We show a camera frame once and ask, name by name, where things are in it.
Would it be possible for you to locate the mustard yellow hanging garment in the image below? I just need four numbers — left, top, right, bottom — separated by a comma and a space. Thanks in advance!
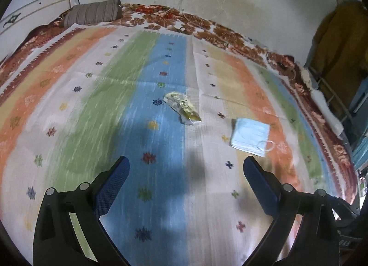
310, 0, 367, 107

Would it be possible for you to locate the white folded cloth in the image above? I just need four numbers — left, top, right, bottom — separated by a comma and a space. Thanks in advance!
311, 89, 344, 137

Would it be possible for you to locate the yellow snack wrapper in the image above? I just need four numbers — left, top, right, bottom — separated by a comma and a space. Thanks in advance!
164, 91, 202, 125

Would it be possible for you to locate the blue patterned hanging cloth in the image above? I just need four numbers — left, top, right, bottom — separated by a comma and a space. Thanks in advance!
349, 78, 368, 170

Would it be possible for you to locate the metal bed rail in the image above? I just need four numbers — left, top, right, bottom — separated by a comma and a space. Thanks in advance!
308, 66, 360, 143

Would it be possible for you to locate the striped multicolour bed mat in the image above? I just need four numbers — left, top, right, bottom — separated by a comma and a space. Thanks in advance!
1, 26, 355, 265

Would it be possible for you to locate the grey striped pillow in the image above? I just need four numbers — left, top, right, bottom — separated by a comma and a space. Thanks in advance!
62, 0, 122, 27

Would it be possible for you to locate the white wooden headboard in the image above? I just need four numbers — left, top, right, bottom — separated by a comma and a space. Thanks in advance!
0, 0, 70, 61

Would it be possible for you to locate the brown floral blanket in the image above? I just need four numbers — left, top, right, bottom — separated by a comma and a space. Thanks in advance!
1, 4, 357, 207

